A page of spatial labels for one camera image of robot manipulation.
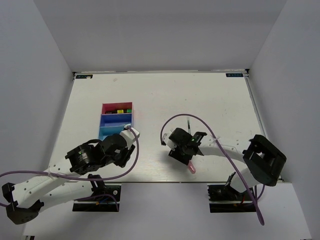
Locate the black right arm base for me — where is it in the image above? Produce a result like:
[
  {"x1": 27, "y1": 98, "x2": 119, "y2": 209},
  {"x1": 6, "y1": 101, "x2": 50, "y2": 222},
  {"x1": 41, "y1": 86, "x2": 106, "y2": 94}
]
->
[{"x1": 207, "y1": 184, "x2": 256, "y2": 214}]

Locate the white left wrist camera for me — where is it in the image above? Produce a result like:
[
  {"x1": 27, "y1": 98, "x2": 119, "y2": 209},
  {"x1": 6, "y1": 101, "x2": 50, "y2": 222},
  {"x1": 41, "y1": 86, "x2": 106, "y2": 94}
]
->
[{"x1": 119, "y1": 124, "x2": 140, "y2": 149}]

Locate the left corner table sticker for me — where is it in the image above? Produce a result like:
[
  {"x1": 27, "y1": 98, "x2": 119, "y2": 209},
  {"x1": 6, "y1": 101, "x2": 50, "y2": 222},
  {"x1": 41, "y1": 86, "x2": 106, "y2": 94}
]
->
[{"x1": 75, "y1": 74, "x2": 93, "y2": 79}]

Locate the corner table sticker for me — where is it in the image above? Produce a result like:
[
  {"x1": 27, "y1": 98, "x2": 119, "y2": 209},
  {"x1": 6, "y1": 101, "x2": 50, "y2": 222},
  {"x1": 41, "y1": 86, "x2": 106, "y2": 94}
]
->
[
  {"x1": 225, "y1": 73, "x2": 244, "y2": 78},
  {"x1": 75, "y1": 74, "x2": 93, "y2": 79}
]

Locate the orange cap black highlighter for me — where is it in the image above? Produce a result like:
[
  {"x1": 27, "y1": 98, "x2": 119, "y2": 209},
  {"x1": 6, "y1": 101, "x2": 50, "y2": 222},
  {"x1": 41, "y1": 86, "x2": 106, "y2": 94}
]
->
[{"x1": 105, "y1": 110, "x2": 117, "y2": 114}]

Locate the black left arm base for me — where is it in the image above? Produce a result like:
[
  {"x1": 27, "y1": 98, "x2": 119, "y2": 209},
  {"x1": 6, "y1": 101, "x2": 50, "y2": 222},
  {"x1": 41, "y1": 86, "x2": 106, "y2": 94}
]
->
[{"x1": 72, "y1": 184, "x2": 122, "y2": 213}]

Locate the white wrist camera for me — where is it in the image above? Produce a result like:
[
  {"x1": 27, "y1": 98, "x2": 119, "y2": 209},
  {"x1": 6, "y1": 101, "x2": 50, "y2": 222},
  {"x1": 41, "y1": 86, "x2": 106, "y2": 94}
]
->
[
  {"x1": 161, "y1": 129, "x2": 176, "y2": 149},
  {"x1": 119, "y1": 124, "x2": 140, "y2": 149}
]

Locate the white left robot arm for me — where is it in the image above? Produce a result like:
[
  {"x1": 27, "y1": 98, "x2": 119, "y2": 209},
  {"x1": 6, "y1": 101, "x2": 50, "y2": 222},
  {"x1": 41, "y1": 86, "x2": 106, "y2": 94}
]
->
[{"x1": 2, "y1": 129, "x2": 140, "y2": 225}]

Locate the green ink pen refill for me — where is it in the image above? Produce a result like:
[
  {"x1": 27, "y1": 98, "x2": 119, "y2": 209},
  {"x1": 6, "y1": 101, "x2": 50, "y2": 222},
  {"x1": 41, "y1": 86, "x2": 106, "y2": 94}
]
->
[{"x1": 187, "y1": 117, "x2": 192, "y2": 135}]

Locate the pink blue tiered organizer box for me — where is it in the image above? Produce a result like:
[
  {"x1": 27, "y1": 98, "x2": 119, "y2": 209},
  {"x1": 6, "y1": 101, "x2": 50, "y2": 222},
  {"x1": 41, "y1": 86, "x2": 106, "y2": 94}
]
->
[{"x1": 98, "y1": 102, "x2": 134, "y2": 140}]

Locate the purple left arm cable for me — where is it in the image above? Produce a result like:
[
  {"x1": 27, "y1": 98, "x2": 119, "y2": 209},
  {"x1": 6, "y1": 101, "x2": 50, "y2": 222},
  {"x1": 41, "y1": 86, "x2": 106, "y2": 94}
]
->
[{"x1": 0, "y1": 126, "x2": 140, "y2": 212}]

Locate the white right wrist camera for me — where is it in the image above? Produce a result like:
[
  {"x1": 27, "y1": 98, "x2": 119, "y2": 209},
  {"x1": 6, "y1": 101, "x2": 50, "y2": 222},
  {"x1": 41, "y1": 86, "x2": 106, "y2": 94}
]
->
[{"x1": 161, "y1": 129, "x2": 176, "y2": 149}]

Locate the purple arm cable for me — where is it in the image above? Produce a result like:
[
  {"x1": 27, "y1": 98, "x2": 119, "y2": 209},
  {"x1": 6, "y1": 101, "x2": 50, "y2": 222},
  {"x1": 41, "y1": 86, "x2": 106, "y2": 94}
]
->
[
  {"x1": 0, "y1": 126, "x2": 140, "y2": 212},
  {"x1": 160, "y1": 114, "x2": 266, "y2": 226}
]

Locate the right corner table sticker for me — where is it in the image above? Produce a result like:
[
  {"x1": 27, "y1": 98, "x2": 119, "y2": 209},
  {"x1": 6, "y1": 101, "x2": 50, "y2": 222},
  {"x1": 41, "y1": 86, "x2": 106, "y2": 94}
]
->
[{"x1": 225, "y1": 73, "x2": 244, "y2": 78}]

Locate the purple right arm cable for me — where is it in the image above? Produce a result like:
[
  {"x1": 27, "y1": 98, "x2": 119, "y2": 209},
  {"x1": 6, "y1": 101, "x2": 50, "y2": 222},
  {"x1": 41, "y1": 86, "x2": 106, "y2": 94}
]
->
[{"x1": 160, "y1": 114, "x2": 266, "y2": 226}]

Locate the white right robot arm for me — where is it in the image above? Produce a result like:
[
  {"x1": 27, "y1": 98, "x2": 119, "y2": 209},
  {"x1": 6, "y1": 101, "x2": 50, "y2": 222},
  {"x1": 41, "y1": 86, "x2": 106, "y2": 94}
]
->
[{"x1": 161, "y1": 128, "x2": 287, "y2": 200}]

